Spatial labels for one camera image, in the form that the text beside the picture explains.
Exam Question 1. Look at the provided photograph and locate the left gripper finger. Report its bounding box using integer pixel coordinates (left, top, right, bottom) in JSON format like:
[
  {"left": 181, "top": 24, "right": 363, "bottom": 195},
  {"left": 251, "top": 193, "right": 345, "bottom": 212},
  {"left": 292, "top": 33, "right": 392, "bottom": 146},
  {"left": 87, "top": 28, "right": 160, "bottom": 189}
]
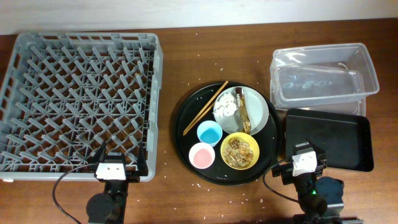
[
  {"left": 96, "top": 141, "right": 107, "bottom": 163},
  {"left": 137, "top": 142, "right": 149, "bottom": 176}
]

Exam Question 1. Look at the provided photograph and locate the yellow bowl with shells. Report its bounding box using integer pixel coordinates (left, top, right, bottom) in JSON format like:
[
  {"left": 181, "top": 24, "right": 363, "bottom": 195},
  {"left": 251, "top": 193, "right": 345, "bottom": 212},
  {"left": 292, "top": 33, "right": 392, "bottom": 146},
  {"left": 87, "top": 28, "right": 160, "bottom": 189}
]
[{"left": 220, "top": 133, "right": 260, "bottom": 170}]

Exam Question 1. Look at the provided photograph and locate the pink cup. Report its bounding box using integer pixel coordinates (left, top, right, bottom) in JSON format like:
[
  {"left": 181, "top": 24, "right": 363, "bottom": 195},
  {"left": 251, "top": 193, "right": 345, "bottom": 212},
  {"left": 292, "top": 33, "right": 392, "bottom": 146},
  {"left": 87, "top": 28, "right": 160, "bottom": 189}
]
[{"left": 188, "top": 142, "right": 215, "bottom": 169}]

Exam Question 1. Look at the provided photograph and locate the gold brown snack wrapper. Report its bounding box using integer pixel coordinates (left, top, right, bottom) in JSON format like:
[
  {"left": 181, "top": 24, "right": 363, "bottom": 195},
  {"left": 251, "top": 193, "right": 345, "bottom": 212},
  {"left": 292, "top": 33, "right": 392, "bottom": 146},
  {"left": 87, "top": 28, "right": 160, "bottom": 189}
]
[{"left": 235, "top": 87, "right": 251, "bottom": 134}]

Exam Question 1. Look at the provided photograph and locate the light blue cup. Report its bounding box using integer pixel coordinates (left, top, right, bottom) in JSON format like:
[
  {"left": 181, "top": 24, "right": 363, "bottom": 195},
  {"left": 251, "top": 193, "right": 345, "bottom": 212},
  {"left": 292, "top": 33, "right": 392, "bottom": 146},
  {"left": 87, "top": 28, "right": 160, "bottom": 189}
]
[{"left": 197, "top": 121, "right": 223, "bottom": 147}]

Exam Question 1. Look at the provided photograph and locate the white tissue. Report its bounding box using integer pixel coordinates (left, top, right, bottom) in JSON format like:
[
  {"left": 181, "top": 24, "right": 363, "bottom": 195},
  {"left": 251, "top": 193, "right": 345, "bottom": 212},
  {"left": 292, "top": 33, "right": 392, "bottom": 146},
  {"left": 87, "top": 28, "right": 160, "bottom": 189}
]
[{"left": 213, "top": 93, "right": 238, "bottom": 117}]

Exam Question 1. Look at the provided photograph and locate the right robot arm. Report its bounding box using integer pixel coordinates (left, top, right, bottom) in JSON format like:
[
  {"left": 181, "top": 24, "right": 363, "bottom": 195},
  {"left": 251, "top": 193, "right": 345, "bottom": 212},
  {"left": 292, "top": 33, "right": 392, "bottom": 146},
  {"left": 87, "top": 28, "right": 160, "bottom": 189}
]
[{"left": 268, "top": 141, "right": 364, "bottom": 224}]

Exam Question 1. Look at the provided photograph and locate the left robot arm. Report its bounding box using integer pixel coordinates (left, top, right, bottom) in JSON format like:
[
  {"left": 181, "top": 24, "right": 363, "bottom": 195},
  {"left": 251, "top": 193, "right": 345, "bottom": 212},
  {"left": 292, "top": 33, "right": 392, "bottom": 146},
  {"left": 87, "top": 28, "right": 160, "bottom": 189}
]
[{"left": 86, "top": 142, "right": 149, "bottom": 223}]

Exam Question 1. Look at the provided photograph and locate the grey dishwasher rack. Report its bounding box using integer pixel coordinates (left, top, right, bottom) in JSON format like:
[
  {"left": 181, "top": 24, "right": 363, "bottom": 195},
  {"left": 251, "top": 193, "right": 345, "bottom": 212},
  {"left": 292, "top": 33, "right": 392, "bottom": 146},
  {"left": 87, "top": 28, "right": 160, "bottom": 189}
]
[{"left": 1, "top": 32, "right": 164, "bottom": 182}]

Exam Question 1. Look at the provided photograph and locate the round black tray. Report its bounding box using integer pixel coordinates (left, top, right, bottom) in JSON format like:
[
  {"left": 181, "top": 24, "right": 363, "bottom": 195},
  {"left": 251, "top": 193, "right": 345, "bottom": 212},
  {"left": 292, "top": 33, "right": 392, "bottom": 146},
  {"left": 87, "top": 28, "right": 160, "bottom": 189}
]
[{"left": 171, "top": 82, "right": 283, "bottom": 185}]

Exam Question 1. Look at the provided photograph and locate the black rectangular tray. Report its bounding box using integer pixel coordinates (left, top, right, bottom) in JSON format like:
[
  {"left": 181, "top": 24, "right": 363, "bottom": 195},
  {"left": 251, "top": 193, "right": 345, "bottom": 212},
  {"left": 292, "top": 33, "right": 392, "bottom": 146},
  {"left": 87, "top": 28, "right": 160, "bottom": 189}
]
[{"left": 285, "top": 109, "right": 374, "bottom": 172}]

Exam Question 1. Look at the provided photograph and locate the grey round plate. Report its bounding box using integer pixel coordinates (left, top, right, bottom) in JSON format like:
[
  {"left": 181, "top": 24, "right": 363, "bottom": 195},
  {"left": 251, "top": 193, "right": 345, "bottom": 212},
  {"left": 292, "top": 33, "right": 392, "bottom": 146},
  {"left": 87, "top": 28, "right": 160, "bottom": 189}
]
[{"left": 213, "top": 86, "right": 269, "bottom": 135}]

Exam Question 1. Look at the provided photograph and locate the upper wooden chopstick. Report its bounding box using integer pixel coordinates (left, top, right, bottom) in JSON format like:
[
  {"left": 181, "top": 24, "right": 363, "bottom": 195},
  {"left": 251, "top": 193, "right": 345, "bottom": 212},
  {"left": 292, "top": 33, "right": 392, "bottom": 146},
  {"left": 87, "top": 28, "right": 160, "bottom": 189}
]
[{"left": 183, "top": 80, "right": 228, "bottom": 136}]

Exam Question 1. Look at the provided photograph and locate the clear plastic bin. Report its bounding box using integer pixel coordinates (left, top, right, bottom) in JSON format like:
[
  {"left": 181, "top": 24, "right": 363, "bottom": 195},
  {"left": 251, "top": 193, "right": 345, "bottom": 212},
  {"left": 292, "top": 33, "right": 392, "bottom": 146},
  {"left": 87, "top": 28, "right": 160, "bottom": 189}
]
[{"left": 270, "top": 43, "right": 380, "bottom": 116}]

